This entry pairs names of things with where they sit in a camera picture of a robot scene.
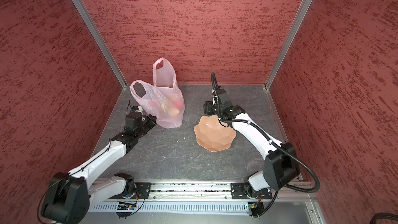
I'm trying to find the aluminium front rail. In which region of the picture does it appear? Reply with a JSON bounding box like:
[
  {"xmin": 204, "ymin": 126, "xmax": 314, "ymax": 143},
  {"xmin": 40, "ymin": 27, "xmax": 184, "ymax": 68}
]
[{"xmin": 89, "ymin": 178, "xmax": 316, "ymax": 206}]

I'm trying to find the left small circuit board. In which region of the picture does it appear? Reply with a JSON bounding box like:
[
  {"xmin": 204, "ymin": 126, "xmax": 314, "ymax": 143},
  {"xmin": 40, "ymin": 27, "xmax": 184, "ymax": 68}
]
[{"xmin": 117, "ymin": 202, "xmax": 137, "ymax": 211}]

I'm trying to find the right small circuit board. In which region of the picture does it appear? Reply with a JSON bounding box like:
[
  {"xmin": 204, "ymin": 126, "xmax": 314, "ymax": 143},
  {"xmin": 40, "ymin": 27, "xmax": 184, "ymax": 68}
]
[{"xmin": 247, "ymin": 202, "xmax": 264, "ymax": 218}]

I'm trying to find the beige fake fruit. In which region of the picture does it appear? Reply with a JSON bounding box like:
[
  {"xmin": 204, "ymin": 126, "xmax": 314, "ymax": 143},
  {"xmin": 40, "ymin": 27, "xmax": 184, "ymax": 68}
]
[{"xmin": 166, "ymin": 106, "xmax": 180, "ymax": 117}]

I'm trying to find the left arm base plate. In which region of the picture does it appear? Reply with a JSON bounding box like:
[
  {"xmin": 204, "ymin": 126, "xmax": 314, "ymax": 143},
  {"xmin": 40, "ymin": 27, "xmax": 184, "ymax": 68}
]
[{"xmin": 122, "ymin": 182, "xmax": 152, "ymax": 199}]

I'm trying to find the right aluminium corner post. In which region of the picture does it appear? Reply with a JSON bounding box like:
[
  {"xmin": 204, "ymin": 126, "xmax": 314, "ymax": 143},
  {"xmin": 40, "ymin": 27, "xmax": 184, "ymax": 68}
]
[{"xmin": 265, "ymin": 0, "xmax": 313, "ymax": 90}]

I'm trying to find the white slotted cable duct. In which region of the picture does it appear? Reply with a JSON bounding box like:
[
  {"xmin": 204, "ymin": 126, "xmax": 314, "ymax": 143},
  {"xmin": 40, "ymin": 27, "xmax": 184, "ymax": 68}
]
[{"xmin": 89, "ymin": 201, "xmax": 248, "ymax": 215}]

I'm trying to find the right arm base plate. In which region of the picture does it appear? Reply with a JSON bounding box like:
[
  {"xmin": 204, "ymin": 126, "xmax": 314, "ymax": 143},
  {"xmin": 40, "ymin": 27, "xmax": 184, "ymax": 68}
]
[{"xmin": 230, "ymin": 183, "xmax": 273, "ymax": 200}]

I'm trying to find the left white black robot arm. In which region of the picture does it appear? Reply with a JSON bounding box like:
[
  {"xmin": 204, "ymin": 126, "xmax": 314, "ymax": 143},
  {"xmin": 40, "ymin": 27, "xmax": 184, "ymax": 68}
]
[{"xmin": 38, "ymin": 110, "xmax": 157, "ymax": 224}]

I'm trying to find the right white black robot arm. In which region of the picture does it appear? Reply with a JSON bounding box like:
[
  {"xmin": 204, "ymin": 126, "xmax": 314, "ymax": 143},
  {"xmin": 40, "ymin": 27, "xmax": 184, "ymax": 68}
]
[{"xmin": 204, "ymin": 88, "xmax": 300, "ymax": 199}]

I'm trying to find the left aluminium corner post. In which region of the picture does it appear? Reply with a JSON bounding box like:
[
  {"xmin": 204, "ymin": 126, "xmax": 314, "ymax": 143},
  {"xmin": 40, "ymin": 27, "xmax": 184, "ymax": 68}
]
[{"xmin": 72, "ymin": 0, "xmax": 127, "ymax": 89}]

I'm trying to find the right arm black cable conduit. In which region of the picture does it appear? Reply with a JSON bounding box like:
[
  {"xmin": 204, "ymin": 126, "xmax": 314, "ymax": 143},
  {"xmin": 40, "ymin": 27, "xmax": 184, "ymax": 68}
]
[{"xmin": 210, "ymin": 72, "xmax": 321, "ymax": 194}]

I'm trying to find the black cable bottom right corner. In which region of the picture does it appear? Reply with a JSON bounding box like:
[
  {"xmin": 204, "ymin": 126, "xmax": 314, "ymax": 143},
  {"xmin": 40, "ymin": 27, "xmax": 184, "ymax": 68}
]
[{"xmin": 369, "ymin": 212, "xmax": 398, "ymax": 224}]

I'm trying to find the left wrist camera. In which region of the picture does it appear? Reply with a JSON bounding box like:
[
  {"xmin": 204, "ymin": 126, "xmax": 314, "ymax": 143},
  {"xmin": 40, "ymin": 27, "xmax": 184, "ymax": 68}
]
[{"xmin": 130, "ymin": 106, "xmax": 143, "ymax": 114}]

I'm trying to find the aluminium corner post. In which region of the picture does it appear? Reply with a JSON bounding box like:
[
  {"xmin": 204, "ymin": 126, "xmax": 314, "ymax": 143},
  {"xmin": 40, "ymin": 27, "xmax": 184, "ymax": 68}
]
[
  {"xmin": 265, "ymin": 0, "xmax": 313, "ymax": 90},
  {"xmin": 72, "ymin": 0, "xmax": 127, "ymax": 89}
]

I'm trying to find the small circuit board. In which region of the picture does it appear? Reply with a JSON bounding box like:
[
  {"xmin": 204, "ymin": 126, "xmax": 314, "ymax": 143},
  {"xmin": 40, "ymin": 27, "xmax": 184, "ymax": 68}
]
[
  {"xmin": 117, "ymin": 202, "xmax": 137, "ymax": 211},
  {"xmin": 247, "ymin": 202, "xmax": 264, "ymax": 218}
]

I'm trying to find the pink plastic bag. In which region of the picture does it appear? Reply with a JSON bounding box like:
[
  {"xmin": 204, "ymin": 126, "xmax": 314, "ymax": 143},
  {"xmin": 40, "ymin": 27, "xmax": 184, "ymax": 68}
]
[{"xmin": 130, "ymin": 58, "xmax": 185, "ymax": 129}]

